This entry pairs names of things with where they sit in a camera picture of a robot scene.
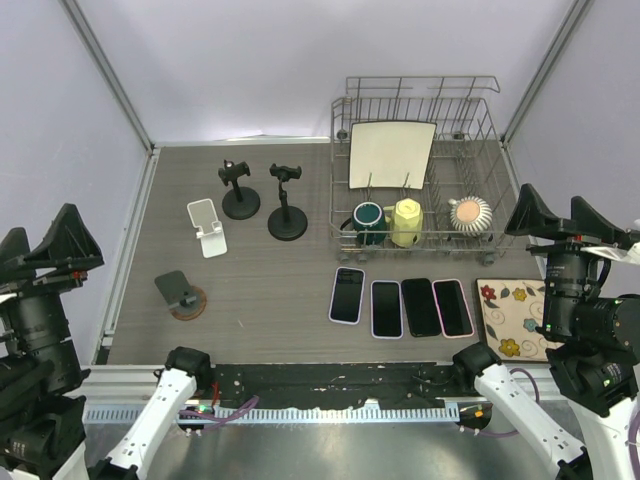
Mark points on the metal dish rack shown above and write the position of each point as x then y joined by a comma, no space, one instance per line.
467,159

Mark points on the floral square plate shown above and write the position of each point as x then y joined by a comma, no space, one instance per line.
511,310

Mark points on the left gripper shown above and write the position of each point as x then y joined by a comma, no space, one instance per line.
67,239

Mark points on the wooden round phone stand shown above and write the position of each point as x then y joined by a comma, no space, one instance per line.
185,301

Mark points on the white square plate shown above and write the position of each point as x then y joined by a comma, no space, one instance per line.
390,154

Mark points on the white cable duct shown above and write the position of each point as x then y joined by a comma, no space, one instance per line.
369,413

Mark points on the black round phone stand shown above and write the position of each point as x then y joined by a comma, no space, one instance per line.
239,203

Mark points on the green mug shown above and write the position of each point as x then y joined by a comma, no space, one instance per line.
369,223

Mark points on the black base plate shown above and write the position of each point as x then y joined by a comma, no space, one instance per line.
343,386

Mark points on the lavender case phone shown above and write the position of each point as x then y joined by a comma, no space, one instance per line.
386,310

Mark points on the white phone stand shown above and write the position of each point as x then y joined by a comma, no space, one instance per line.
209,228

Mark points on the black gooseneck phone stand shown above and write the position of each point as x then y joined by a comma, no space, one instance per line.
286,223

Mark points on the pink case phone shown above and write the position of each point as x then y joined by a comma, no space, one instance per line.
452,308

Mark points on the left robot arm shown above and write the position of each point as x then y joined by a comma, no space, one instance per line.
42,423

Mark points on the white ribbed cup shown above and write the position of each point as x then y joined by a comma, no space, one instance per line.
471,216

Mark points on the black case phone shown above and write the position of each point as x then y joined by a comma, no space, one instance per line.
420,307

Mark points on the yellow mug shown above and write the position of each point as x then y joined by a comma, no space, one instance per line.
405,222

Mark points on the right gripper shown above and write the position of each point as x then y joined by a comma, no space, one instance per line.
531,214

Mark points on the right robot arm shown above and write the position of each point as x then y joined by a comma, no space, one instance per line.
594,363

